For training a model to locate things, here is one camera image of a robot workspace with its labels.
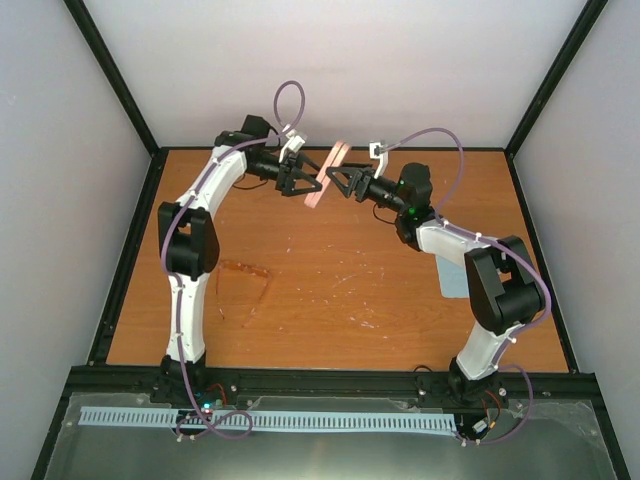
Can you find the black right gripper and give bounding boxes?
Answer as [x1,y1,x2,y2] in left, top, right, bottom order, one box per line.
[325,164,406,215]

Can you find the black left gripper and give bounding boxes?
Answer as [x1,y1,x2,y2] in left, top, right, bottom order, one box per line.
[246,151,325,198]

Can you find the pink glasses case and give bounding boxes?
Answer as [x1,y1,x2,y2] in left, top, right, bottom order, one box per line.
[304,142,351,208]

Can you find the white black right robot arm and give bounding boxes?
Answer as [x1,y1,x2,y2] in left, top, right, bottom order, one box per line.
[327,163,551,405]

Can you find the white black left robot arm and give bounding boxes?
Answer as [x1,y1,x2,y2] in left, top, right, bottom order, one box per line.
[158,115,321,403]

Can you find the orange transparent sunglasses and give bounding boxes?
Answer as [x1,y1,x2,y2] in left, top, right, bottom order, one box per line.
[214,260,273,329]

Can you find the light blue cleaning cloth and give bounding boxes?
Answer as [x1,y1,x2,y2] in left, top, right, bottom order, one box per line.
[435,256,469,299]

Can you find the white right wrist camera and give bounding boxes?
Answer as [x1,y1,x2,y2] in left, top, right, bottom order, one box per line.
[369,141,389,178]

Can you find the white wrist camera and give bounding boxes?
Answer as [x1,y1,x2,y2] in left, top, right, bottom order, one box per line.
[279,129,307,163]
[369,141,389,178]

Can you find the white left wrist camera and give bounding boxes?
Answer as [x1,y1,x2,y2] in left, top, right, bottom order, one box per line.
[279,129,307,163]

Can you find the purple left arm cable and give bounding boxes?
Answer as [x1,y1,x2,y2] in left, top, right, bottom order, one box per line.
[159,80,306,441]

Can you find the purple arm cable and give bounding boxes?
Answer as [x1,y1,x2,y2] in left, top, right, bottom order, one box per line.
[384,127,554,447]
[159,80,306,441]

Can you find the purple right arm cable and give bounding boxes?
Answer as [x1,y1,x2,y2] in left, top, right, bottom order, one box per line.
[384,127,554,447]

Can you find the black aluminium mounting rail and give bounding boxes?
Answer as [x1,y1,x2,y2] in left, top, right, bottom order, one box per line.
[67,365,599,409]

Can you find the black enclosure frame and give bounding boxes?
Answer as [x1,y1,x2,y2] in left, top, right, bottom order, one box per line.
[32,0,607,479]

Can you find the light blue slotted cable duct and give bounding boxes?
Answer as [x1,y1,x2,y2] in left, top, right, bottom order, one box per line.
[77,406,456,436]

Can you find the grey metal base plate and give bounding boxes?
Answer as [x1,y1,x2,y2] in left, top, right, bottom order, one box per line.
[45,394,616,479]

